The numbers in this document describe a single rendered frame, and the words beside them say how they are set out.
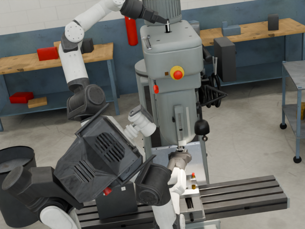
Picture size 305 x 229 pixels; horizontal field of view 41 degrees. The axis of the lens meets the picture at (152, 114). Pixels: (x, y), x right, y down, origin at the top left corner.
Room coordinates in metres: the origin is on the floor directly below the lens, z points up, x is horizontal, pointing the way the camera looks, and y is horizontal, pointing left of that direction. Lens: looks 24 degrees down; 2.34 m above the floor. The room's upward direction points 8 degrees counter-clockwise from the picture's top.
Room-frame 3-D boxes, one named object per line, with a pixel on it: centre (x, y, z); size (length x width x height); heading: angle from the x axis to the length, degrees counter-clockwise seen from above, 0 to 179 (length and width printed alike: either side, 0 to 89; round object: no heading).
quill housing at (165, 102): (1.91, -0.13, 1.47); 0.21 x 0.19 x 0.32; 91
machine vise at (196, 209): (1.87, -0.14, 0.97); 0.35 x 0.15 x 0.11; 179
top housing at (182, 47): (1.92, -0.13, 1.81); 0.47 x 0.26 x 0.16; 1
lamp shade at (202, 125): (1.69, -0.22, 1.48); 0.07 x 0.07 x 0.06
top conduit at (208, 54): (1.94, -0.27, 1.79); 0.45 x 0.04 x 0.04; 1
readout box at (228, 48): (2.21, -0.46, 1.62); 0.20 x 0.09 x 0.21; 1
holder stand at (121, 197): (1.90, 0.27, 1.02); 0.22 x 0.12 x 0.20; 102
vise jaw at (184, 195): (1.85, -0.13, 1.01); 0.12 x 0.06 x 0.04; 89
